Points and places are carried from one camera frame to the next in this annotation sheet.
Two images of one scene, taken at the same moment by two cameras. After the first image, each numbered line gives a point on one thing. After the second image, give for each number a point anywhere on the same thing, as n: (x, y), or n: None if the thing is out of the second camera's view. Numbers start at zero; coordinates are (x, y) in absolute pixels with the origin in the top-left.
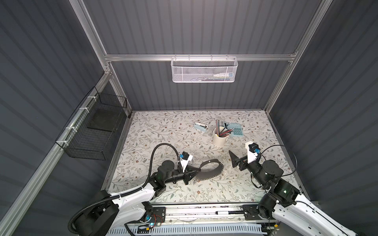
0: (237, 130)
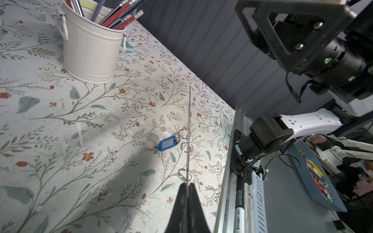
0: (128, 47)
